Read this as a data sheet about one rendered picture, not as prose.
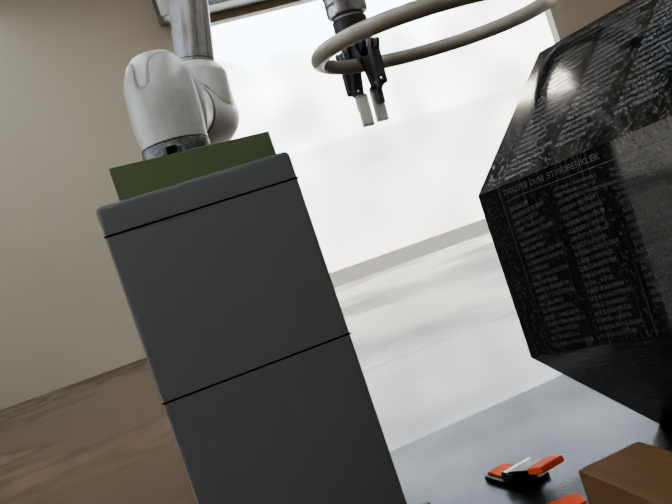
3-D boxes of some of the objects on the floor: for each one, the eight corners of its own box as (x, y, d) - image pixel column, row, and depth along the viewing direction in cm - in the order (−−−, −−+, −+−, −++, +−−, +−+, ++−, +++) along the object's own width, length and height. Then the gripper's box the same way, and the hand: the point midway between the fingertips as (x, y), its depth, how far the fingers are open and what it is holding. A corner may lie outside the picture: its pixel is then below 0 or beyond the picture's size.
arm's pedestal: (206, 620, 133) (64, 213, 130) (192, 532, 181) (88, 234, 179) (442, 510, 146) (316, 137, 143) (369, 456, 194) (274, 176, 191)
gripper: (313, 32, 160) (340, 134, 162) (358, 3, 146) (387, 116, 148) (339, 29, 164) (365, 129, 166) (386, 1, 150) (414, 111, 152)
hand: (372, 108), depth 157 cm, fingers closed on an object, 4 cm apart
